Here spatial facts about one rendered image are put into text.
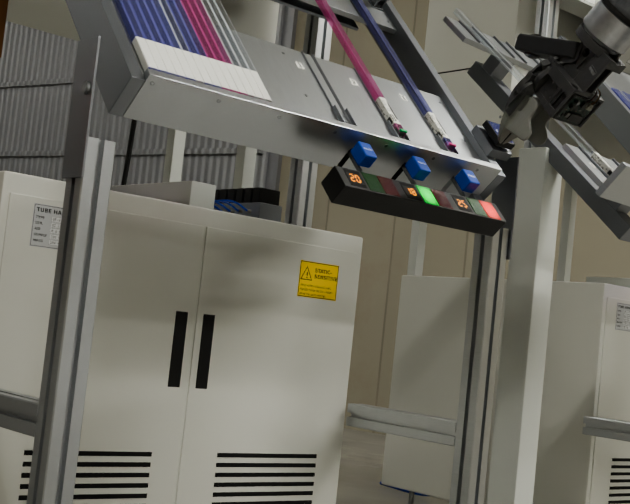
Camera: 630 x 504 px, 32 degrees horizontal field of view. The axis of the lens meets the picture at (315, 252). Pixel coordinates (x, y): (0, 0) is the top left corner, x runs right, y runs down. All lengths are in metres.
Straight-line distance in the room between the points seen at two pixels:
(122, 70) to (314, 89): 0.36
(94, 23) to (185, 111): 0.16
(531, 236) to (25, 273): 0.90
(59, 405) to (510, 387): 0.95
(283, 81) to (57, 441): 0.60
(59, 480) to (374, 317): 4.10
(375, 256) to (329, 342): 3.45
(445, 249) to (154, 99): 3.90
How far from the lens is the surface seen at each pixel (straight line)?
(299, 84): 1.62
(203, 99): 1.42
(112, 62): 1.41
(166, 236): 1.75
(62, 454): 1.36
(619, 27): 1.58
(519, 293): 2.03
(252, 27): 2.30
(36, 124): 7.16
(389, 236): 5.38
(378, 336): 5.36
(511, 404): 2.02
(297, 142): 1.54
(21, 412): 1.40
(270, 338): 1.88
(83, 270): 1.35
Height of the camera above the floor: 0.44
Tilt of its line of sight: 4 degrees up
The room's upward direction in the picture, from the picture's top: 6 degrees clockwise
